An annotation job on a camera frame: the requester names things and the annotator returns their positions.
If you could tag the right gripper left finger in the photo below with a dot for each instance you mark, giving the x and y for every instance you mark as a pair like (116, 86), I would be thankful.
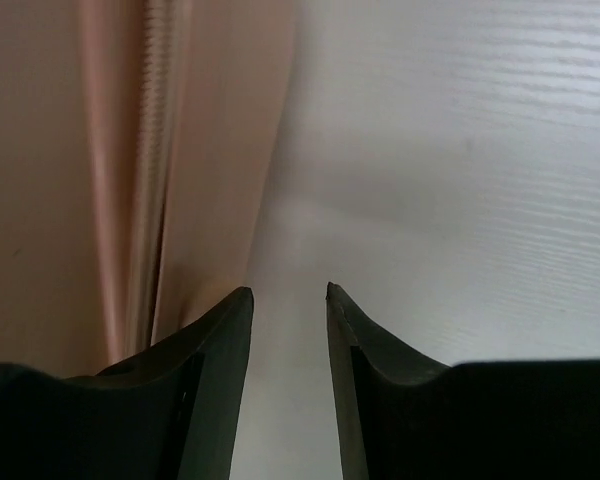
(169, 412)

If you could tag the pink hard-shell suitcase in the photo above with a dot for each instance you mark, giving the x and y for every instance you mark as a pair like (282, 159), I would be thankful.
(135, 142)

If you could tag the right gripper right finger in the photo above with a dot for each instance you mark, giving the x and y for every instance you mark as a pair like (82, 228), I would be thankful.
(403, 415)

